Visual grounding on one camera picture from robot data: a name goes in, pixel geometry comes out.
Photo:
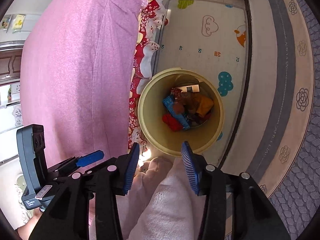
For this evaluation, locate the cartoon play mat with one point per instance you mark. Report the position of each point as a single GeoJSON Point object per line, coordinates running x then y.
{"type": "Point", "coordinates": [203, 36]}

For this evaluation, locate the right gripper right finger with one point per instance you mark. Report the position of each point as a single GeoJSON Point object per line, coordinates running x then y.
{"type": "Point", "coordinates": [253, 216]}

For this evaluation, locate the red floral bed skirt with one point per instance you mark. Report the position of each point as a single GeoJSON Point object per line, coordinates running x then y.
{"type": "Point", "coordinates": [150, 18]}

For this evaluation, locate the reddish brown cloth item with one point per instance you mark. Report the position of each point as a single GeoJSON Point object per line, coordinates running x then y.
{"type": "Point", "coordinates": [185, 102]}

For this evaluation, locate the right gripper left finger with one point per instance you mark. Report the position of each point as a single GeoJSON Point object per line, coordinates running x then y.
{"type": "Point", "coordinates": [67, 215]}

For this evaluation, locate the beige grey floral rug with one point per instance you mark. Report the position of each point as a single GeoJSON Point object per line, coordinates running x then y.
{"type": "Point", "coordinates": [277, 141]}

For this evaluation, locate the pink bed sheet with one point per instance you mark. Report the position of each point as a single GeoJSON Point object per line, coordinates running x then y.
{"type": "Point", "coordinates": [76, 73]}

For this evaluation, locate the pink fluffy pyjama leg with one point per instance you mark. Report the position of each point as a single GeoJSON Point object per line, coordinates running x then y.
{"type": "Point", "coordinates": [161, 204]}

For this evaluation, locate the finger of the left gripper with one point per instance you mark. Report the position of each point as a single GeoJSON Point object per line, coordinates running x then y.
{"type": "Point", "coordinates": [89, 159]}

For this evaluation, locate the yellow trash bin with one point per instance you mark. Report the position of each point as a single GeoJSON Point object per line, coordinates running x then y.
{"type": "Point", "coordinates": [158, 98]}

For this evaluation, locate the white wall display shelf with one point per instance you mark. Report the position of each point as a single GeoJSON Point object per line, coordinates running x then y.
{"type": "Point", "coordinates": [17, 27]}

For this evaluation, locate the mustard yellow drawstring pouch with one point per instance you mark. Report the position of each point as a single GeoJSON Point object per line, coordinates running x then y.
{"type": "Point", "coordinates": [204, 104]}

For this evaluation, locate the person's left hand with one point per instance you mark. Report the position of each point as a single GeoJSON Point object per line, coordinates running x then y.
{"type": "Point", "coordinates": [25, 231]}

